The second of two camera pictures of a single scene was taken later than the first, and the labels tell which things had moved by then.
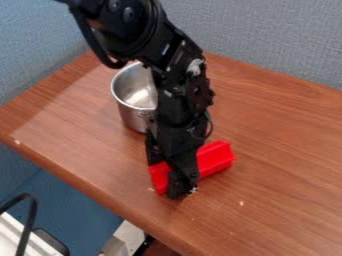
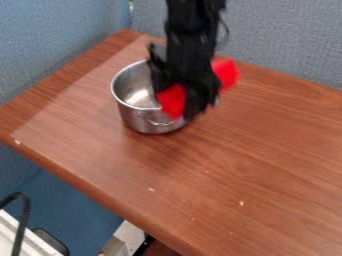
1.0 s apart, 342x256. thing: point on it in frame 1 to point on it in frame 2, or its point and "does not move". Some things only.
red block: (216, 157) to (173, 96)
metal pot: (136, 91) does not move
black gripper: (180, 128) to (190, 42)
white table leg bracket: (126, 241) does not move
